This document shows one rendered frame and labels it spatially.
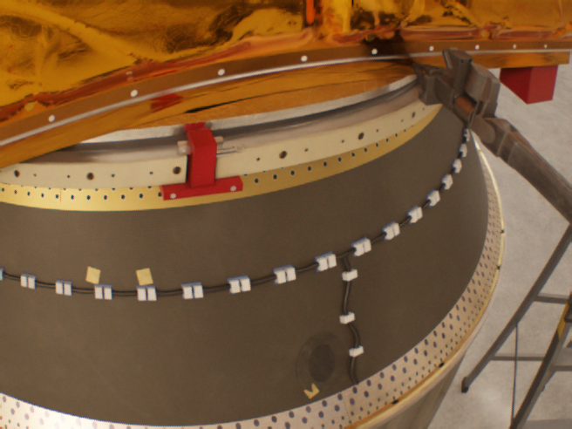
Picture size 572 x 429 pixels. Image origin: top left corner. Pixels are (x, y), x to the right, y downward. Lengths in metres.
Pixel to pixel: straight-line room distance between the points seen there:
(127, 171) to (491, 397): 2.38
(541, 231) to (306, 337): 3.08
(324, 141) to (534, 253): 2.98
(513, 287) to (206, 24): 2.98
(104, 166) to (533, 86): 1.17
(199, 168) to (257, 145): 0.10
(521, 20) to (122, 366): 1.13
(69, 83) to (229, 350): 0.59
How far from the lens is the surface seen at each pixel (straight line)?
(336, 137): 1.41
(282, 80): 1.41
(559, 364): 2.30
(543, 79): 2.06
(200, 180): 1.31
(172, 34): 1.19
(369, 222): 1.56
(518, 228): 4.39
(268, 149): 1.34
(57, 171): 1.30
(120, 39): 1.16
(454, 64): 1.45
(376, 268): 1.58
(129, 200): 1.37
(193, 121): 1.33
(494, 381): 3.46
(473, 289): 1.94
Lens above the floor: 2.44
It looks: 37 degrees down
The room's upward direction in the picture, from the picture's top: 7 degrees clockwise
